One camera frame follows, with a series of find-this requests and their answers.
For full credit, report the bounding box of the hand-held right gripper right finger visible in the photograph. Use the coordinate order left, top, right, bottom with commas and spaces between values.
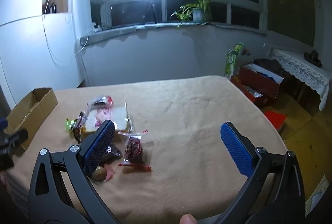
220, 122, 306, 224

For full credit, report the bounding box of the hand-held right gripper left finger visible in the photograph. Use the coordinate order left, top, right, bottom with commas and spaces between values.
28, 119, 120, 224

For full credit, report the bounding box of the black snack bar packet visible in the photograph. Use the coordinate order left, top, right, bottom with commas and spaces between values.
72, 111, 87, 143
100, 144, 123, 163

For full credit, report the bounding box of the round tan candy clear wrapper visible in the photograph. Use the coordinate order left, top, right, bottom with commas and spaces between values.
91, 165, 115, 183

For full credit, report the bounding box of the red-edged dark snack packet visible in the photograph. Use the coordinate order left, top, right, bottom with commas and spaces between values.
118, 129, 152, 172
88, 95, 114, 108

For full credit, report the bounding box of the sandwich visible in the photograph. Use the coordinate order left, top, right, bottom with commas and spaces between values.
84, 103, 134, 136

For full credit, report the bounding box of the green candy packet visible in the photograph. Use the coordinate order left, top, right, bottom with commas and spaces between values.
64, 118, 78, 134

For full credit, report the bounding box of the brown cardboard box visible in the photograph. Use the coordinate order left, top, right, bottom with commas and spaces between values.
4, 87, 59, 157

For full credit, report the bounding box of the person's right hand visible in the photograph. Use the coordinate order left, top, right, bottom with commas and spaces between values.
180, 214, 198, 224

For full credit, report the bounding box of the red flat packet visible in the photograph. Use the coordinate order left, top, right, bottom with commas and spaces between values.
265, 110, 287, 131

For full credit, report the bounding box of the red open box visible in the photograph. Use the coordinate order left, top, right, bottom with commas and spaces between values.
231, 76, 275, 108
238, 63, 284, 100

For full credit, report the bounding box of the white cabinet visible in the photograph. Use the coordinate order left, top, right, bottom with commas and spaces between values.
0, 0, 78, 108

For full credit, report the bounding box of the green printed bag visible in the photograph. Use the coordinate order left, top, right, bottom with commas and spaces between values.
224, 43, 245, 78

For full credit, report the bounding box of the dark cloth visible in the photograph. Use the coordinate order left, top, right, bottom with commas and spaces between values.
255, 58, 282, 74

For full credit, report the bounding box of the printed paper sheet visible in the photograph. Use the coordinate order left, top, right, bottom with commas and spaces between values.
306, 175, 330, 217

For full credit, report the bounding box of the white lace tablecloth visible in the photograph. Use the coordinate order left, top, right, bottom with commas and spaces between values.
270, 48, 332, 112

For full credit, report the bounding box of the dark teapot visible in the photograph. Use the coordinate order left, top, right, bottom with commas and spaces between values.
304, 49, 322, 68

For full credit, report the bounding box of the potted spider plant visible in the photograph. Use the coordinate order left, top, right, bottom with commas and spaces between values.
171, 0, 218, 29

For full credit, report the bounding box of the olive curtain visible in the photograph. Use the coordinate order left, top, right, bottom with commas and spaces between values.
259, 0, 319, 46

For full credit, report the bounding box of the black tripod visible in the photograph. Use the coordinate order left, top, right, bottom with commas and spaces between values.
142, 0, 157, 24

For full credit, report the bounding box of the white cable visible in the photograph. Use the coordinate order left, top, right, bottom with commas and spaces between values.
43, 0, 90, 64

